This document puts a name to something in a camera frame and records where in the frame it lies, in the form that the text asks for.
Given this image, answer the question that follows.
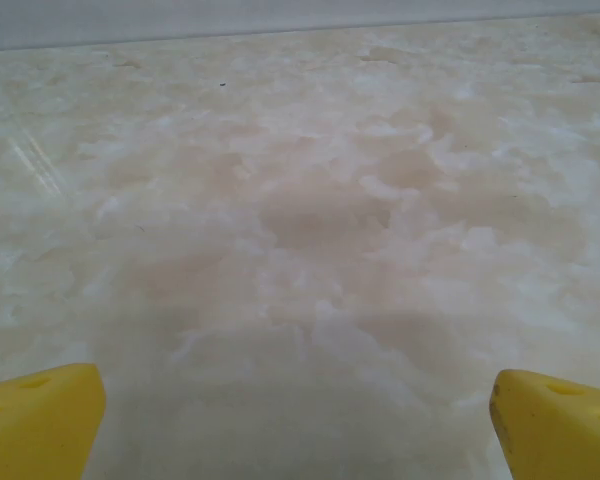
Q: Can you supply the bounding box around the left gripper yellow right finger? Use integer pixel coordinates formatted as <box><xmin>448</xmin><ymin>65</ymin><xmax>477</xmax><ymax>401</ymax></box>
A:
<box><xmin>488</xmin><ymin>368</ymin><xmax>600</xmax><ymax>480</ymax></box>

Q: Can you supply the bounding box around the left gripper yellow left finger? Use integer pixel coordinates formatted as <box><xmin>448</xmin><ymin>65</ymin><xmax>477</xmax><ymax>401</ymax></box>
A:
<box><xmin>0</xmin><ymin>362</ymin><xmax>106</xmax><ymax>480</ymax></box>

